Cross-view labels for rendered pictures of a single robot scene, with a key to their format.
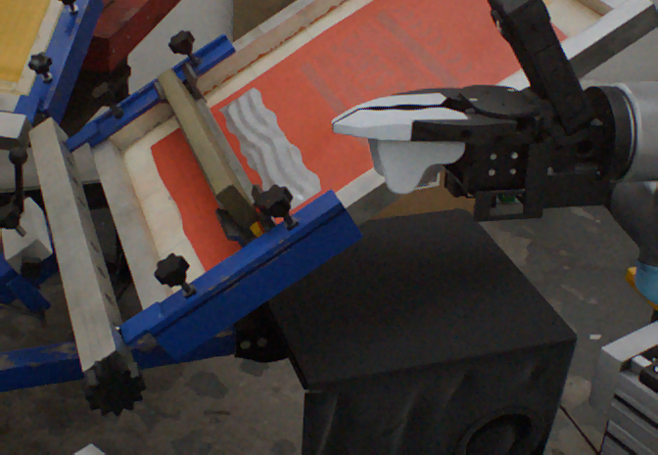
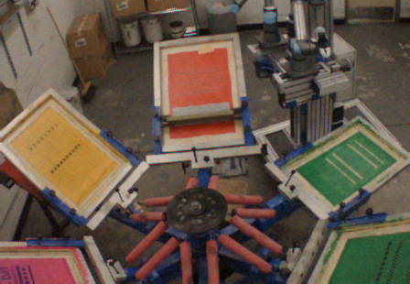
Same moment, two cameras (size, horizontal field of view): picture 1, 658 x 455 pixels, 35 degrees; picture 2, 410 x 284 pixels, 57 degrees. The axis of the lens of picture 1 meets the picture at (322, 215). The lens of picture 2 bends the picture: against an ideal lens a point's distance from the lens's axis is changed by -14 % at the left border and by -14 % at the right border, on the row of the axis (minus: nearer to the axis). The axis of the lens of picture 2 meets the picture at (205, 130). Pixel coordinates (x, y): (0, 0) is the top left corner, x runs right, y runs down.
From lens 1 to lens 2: 228 cm
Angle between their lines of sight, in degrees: 51
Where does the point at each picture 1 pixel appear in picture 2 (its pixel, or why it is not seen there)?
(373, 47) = (188, 79)
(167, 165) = (183, 135)
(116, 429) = (128, 247)
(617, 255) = (113, 119)
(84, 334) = (249, 151)
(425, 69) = (209, 71)
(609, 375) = (283, 86)
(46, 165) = (170, 158)
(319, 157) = (217, 100)
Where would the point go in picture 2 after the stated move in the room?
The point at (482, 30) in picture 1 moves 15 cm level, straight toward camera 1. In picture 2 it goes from (207, 59) to (227, 61)
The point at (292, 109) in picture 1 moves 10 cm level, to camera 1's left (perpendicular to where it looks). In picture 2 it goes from (192, 101) to (186, 110)
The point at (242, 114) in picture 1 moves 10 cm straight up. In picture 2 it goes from (183, 112) to (180, 99)
